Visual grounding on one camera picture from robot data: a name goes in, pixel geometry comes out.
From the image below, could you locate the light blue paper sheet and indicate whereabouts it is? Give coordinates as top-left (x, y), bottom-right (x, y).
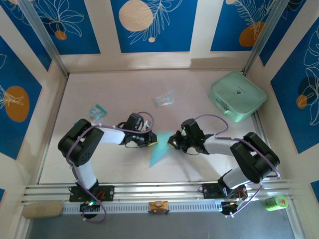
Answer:
top-left (149, 131), bottom-right (175, 169)

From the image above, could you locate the small clear plastic bag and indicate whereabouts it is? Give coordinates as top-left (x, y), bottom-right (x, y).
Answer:
top-left (152, 92), bottom-right (174, 109)

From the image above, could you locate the blue printed snack packet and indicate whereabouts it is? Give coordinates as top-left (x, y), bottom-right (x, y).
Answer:
top-left (74, 104), bottom-right (108, 125)

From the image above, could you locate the black connector board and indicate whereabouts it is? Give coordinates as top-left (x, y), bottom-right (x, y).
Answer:
top-left (79, 201), bottom-right (101, 213)
top-left (221, 201), bottom-right (241, 215)

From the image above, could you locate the mint green zip pouch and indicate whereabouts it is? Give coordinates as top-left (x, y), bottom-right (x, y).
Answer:
top-left (208, 71), bottom-right (269, 123)

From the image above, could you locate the green cup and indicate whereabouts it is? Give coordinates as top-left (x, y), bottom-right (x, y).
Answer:
top-left (263, 195), bottom-right (289, 212)

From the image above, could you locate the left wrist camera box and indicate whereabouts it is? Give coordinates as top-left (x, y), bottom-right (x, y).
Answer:
top-left (126, 113), bottom-right (153, 132)

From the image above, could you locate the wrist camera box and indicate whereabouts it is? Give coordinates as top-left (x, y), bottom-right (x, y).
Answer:
top-left (126, 113), bottom-right (153, 132)
top-left (180, 119), bottom-right (204, 140)

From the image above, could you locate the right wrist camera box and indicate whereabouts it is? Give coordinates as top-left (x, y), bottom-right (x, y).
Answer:
top-left (180, 119), bottom-right (204, 140)

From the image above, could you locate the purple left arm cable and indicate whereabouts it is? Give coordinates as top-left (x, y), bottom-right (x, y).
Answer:
top-left (66, 111), bottom-right (154, 224)

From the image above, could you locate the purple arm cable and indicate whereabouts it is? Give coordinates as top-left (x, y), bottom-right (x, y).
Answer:
top-left (195, 114), bottom-right (281, 217)
top-left (66, 111), bottom-right (154, 224)

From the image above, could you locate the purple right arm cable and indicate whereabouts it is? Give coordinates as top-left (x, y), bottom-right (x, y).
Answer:
top-left (195, 114), bottom-right (281, 217)

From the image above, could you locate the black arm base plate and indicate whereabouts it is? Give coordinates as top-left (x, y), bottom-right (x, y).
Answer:
top-left (69, 184), bottom-right (115, 202)
top-left (202, 183), bottom-right (250, 200)

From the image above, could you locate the aluminium mounting rail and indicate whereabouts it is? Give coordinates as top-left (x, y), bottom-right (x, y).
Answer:
top-left (21, 179), bottom-right (296, 206)

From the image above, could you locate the grey slotted cable duct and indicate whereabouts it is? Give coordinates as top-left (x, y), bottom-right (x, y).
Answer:
top-left (61, 201), bottom-right (225, 215)

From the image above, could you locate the aluminium frame post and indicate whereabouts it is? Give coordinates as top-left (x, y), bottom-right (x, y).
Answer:
top-left (18, 0), bottom-right (69, 77)
top-left (243, 0), bottom-right (290, 75)

